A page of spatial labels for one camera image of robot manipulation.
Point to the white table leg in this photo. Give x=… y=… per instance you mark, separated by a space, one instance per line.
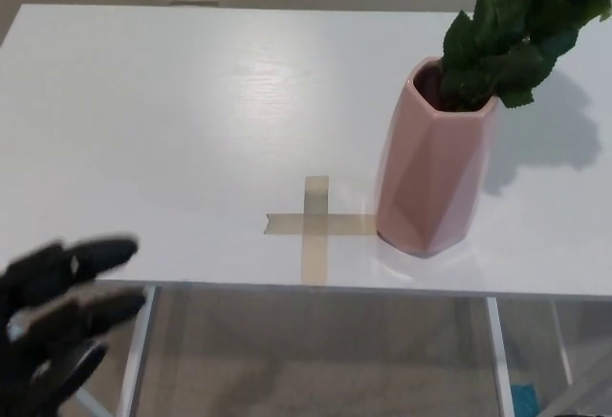
x=136 y=355
x=499 y=364
x=563 y=345

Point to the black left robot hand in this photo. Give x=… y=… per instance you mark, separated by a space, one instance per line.
x=43 y=302

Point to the teal floor tape patch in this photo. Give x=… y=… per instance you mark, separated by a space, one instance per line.
x=523 y=400

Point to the short beige tape strip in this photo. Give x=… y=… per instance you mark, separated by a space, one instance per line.
x=349 y=225

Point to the long beige tape strip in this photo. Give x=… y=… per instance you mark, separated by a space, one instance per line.
x=315 y=254

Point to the grey metal stand leg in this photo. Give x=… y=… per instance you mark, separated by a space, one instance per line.
x=93 y=402
x=588 y=390

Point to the pink artificial rose bouquet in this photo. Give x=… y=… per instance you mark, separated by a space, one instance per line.
x=507 y=20

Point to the pink faceted ceramic vase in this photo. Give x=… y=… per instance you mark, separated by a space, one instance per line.
x=430 y=187

